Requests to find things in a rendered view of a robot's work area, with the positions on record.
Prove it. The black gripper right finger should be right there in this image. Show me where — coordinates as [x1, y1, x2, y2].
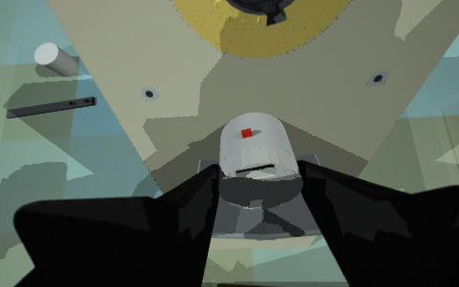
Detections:
[296, 160, 459, 287]

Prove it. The dark grey flat bar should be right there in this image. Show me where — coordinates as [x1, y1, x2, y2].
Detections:
[6, 97, 94, 118]

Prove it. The grey cylinder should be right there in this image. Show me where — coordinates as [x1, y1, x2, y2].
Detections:
[35, 42, 77, 77]
[218, 113, 303, 209]

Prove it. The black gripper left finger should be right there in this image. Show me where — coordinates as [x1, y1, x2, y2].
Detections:
[13, 164, 219, 287]

